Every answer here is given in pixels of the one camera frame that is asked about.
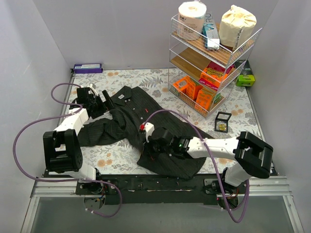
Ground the black pinstriped shirt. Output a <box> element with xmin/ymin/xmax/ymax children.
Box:
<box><xmin>77</xmin><ymin>85</ymin><xmax>214</xmax><ymax>180</ymax></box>

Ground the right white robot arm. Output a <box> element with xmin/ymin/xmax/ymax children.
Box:
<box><xmin>140</xmin><ymin>122</ymin><xmax>273</xmax><ymax>193</ymax></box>

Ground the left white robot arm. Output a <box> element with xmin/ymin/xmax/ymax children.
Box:
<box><xmin>43</xmin><ymin>85</ymin><xmax>115</xmax><ymax>194</ymax></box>

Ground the gold brooch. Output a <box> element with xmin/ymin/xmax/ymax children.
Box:
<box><xmin>219</xmin><ymin>124</ymin><xmax>227</xmax><ymax>131</ymax></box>

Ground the black brooch display box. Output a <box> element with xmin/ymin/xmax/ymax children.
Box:
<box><xmin>214</xmin><ymin>111</ymin><xmax>232</xmax><ymax>133</ymax></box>

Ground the purple flat box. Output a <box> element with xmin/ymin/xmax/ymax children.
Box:
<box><xmin>73</xmin><ymin>64</ymin><xmax>103</xmax><ymax>74</ymax></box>

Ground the floral tablecloth mat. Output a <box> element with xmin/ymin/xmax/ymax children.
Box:
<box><xmin>48</xmin><ymin>68</ymin><xmax>273</xmax><ymax>175</ymax></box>

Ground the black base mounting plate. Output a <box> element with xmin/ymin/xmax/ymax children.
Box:
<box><xmin>75</xmin><ymin>174</ymin><xmax>243</xmax><ymax>206</ymax></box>

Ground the orange box left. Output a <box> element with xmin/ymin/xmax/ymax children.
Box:
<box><xmin>173</xmin><ymin>75</ymin><xmax>203</xmax><ymax>100</ymax></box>

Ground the orange pink snack box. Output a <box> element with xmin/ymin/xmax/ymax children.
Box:
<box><xmin>199</xmin><ymin>61</ymin><xmax>234</xmax><ymax>91</ymax></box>

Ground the green black box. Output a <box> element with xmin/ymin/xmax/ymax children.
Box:
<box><xmin>235</xmin><ymin>60</ymin><xmax>256</xmax><ymax>87</ymax></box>

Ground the white toilet paper roll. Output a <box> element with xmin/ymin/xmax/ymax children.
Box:
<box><xmin>177</xmin><ymin>1</ymin><xmax>207</xmax><ymax>40</ymax></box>

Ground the blue white toothpaste box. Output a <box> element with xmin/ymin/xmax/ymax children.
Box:
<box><xmin>202</xmin><ymin>12</ymin><xmax>220</xmax><ymax>50</ymax></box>

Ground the cream toilet paper roll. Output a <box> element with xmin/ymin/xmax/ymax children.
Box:
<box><xmin>218</xmin><ymin>5</ymin><xmax>257</xmax><ymax>51</ymax></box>

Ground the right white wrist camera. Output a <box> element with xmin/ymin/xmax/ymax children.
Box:
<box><xmin>139</xmin><ymin>122</ymin><xmax>155</xmax><ymax>143</ymax></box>

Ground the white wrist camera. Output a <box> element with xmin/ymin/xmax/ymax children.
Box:
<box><xmin>139</xmin><ymin>122</ymin><xmax>155</xmax><ymax>143</ymax></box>
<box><xmin>88</xmin><ymin>83</ymin><xmax>99</xmax><ymax>97</ymax></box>

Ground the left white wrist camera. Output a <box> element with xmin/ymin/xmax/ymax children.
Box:
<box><xmin>88</xmin><ymin>83</ymin><xmax>99</xmax><ymax>97</ymax></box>

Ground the white wire shelf rack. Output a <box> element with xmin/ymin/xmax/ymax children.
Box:
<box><xmin>169</xmin><ymin>16</ymin><xmax>261</xmax><ymax>117</ymax></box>

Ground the aluminium frame rail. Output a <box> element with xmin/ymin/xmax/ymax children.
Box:
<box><xmin>20</xmin><ymin>177</ymin><xmax>81</xmax><ymax>233</ymax></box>

